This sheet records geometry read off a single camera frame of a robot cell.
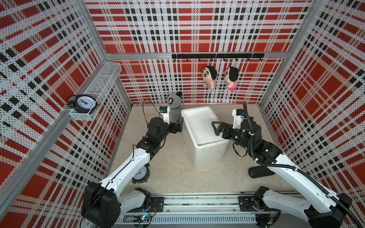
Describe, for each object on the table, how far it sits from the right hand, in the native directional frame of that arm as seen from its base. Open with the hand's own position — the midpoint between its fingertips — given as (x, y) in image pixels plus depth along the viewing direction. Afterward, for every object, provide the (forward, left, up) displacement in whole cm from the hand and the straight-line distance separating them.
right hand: (220, 125), depth 70 cm
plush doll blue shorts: (+38, +3, +4) cm, 38 cm away
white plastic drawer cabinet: (-3, +10, -7) cm, 12 cm away
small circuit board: (-37, +40, -29) cm, 61 cm away
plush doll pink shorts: (+42, -13, 0) cm, 44 cm away
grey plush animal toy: (+29, +27, -13) cm, 42 cm away
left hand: (+8, +22, -4) cm, 24 cm away
